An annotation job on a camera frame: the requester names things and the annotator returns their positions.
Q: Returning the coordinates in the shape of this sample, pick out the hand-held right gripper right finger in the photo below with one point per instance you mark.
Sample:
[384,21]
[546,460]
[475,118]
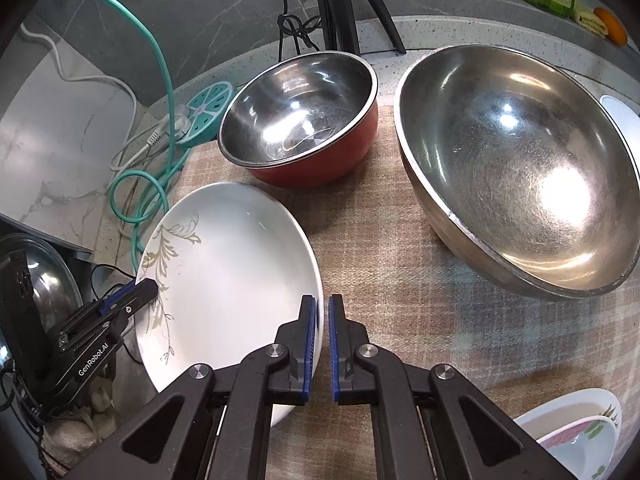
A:
[334,355]

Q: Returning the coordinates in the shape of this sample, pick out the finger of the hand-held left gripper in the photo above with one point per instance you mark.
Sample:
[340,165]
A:
[142,292]
[117,296]

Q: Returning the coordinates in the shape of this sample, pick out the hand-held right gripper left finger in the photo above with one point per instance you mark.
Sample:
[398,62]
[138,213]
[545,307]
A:
[311,350]

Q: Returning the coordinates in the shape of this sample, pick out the white plate gold leaf print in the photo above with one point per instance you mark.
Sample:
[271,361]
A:
[225,270]

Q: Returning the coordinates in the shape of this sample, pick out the large pink flower plate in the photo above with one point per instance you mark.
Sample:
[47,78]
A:
[565,400]

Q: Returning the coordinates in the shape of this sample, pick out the red steel bowl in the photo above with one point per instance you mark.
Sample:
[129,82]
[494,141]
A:
[300,110]

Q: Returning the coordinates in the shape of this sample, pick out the small pink flower plate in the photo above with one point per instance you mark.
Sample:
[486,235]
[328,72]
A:
[580,450]

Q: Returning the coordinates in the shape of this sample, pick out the large stainless steel bowl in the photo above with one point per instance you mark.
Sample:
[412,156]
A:
[525,160]

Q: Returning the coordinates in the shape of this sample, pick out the person's left hand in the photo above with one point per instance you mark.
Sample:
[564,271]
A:
[75,430]

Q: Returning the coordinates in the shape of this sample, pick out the checked tablecloth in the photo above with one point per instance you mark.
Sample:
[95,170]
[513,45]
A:
[380,240]

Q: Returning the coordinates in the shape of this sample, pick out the teal round power strip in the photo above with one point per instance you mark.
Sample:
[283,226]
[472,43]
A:
[207,105]

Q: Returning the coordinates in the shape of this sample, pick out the black tripod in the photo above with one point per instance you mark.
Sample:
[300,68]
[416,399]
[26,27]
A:
[340,10]

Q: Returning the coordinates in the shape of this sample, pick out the light blue bowl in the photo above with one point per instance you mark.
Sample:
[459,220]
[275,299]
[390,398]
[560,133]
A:
[625,110]

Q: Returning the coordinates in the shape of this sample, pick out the yellow sponge cloth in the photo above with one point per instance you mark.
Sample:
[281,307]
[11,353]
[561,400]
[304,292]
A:
[587,19]

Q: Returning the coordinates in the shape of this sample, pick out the orange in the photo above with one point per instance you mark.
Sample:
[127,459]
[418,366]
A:
[612,25]

